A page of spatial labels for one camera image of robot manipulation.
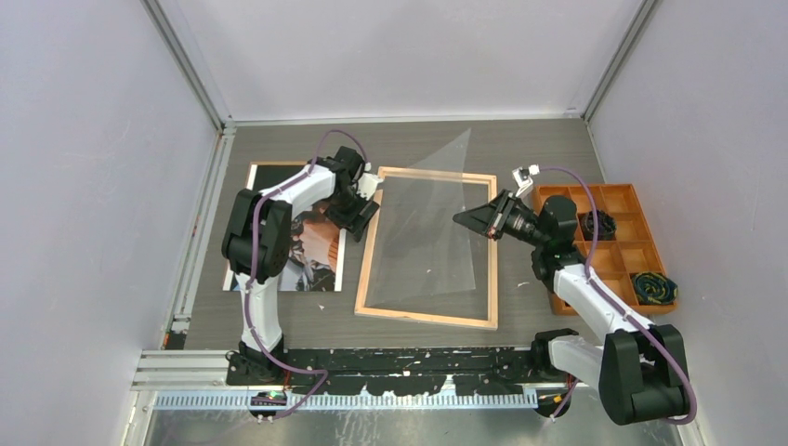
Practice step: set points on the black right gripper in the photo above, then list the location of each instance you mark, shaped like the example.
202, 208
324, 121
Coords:
486, 219

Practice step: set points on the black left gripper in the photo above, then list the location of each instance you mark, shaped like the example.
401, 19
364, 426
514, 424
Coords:
355, 223

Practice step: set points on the light wooden picture frame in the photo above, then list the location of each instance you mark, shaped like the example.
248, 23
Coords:
477, 311

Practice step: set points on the printed photo of people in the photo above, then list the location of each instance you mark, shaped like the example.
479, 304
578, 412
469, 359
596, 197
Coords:
316, 256

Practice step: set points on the clear acrylic sheet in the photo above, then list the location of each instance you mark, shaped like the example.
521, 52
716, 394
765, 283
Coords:
419, 252

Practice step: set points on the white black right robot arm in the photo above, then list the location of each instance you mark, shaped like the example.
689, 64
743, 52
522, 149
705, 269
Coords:
640, 371

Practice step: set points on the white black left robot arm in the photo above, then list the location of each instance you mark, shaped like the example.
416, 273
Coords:
258, 238

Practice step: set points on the black coiled roll upper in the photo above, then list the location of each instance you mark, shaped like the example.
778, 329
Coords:
600, 223

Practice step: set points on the orange compartment tray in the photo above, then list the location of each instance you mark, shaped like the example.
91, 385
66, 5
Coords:
632, 251

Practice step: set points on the black yellow coiled roll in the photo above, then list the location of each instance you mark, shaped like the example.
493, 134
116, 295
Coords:
654, 288

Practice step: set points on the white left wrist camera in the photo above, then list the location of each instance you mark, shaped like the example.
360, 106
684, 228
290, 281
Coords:
367, 185

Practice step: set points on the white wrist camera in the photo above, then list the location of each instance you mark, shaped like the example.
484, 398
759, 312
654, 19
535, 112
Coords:
524, 178
367, 185

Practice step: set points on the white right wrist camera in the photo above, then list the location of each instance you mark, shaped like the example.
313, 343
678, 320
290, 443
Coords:
524, 178

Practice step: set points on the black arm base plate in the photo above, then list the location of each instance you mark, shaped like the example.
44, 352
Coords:
400, 371

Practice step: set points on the aluminium front rail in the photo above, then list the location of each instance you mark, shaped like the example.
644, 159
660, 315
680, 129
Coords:
196, 379

